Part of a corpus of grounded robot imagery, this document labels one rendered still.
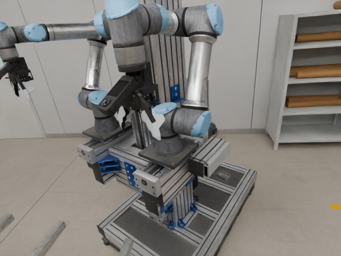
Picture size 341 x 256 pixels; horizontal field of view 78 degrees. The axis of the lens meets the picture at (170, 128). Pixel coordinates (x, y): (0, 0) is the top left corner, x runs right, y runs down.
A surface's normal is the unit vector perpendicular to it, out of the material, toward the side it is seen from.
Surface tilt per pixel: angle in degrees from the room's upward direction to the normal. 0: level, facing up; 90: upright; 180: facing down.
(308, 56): 90
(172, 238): 0
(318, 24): 90
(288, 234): 0
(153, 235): 0
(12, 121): 90
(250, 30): 90
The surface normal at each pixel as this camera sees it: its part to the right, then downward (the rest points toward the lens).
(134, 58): 0.42, 0.37
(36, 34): 0.71, 0.25
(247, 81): -0.12, 0.46
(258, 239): -0.09, -0.89
